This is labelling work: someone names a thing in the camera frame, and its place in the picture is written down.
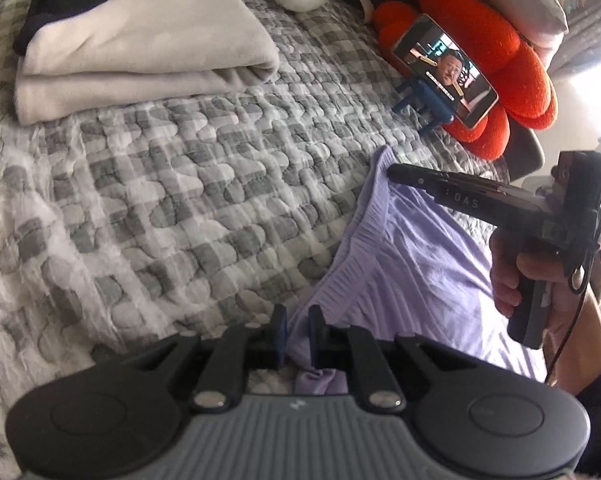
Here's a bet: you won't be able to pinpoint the blue phone stand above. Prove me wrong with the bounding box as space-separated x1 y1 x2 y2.
393 77 456 136

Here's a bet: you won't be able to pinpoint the person's right forearm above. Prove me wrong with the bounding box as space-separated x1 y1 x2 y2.
573 280 601 480

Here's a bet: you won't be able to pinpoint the purple pants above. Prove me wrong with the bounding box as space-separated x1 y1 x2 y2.
285 145 549 396

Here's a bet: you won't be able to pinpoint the orange knitted cushion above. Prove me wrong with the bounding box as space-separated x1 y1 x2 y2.
372 0 559 161

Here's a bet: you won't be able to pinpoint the person's right hand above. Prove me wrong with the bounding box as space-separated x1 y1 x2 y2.
489 229 601 396

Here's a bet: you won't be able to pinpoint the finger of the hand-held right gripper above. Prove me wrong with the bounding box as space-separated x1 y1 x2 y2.
387 162 454 196

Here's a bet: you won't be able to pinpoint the dark folded garment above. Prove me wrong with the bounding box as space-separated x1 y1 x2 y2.
14 0 216 53

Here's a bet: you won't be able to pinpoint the smartphone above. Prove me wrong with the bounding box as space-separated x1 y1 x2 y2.
391 13 500 129

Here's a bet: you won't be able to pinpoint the folded cream garment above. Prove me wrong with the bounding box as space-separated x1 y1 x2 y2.
14 0 281 126

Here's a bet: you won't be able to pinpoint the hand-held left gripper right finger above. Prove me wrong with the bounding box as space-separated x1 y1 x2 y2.
309 306 449 413

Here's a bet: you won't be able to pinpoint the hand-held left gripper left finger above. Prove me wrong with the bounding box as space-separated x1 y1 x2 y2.
145 305 287 413

